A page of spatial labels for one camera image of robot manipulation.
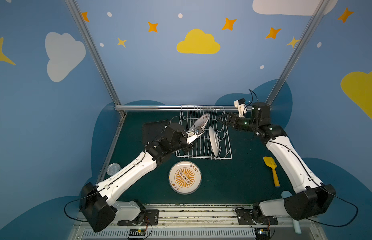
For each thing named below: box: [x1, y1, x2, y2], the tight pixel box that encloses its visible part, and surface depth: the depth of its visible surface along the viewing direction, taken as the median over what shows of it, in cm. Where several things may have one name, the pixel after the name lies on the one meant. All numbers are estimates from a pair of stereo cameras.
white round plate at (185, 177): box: [168, 160, 202, 195], surface depth 88 cm
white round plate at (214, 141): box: [209, 126, 220, 157], surface depth 90 cm
